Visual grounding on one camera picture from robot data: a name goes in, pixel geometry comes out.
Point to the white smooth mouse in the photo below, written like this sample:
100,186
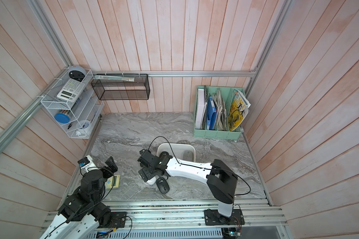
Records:
151,181

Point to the black mesh wall basket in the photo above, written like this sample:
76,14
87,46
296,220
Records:
121,86

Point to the blue lid jar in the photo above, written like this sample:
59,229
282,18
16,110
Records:
63,116

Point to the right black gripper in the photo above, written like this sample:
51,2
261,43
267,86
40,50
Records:
144,171

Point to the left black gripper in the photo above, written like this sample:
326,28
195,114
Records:
112,165

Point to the newspapers stack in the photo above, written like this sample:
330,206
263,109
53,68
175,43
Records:
220,123

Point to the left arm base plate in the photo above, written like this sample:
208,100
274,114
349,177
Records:
113,220

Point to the grey mouse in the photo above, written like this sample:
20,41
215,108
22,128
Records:
187,155

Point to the white calculator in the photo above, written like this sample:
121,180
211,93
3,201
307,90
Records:
71,90

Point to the yellow magazine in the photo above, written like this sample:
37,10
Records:
239,109

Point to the blue folder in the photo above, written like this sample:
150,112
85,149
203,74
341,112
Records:
211,114

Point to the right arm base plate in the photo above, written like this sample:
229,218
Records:
214,218

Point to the white plastic storage box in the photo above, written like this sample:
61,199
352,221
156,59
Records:
176,149

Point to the green file organizer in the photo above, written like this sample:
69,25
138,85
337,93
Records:
227,97

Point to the black ribbed mouse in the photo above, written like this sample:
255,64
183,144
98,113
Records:
162,185

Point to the round grey speaker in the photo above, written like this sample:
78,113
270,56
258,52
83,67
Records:
77,73

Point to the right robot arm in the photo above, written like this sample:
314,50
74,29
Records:
216,175

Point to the white binder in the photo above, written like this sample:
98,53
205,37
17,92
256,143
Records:
200,107

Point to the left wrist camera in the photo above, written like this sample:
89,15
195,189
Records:
86,164

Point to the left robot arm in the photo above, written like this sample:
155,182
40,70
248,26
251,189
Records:
83,211

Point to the white wire wall shelf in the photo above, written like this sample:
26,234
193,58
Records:
86,107

